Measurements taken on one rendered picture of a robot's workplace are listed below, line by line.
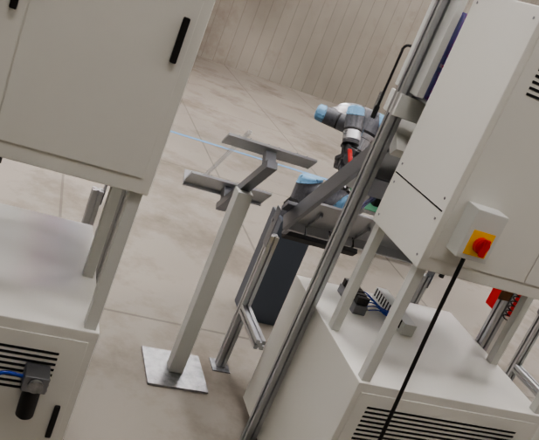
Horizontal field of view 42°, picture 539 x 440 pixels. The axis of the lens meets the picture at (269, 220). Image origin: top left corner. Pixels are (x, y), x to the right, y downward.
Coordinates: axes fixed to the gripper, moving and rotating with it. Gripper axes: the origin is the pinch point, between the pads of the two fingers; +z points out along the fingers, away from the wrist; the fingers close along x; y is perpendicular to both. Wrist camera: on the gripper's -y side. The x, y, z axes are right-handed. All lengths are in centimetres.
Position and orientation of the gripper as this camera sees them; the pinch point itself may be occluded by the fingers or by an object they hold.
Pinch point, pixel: (345, 187)
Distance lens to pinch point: 287.7
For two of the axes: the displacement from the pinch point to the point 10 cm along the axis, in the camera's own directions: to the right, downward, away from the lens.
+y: -4.0, 1.2, 9.1
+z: -1.8, 9.6, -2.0
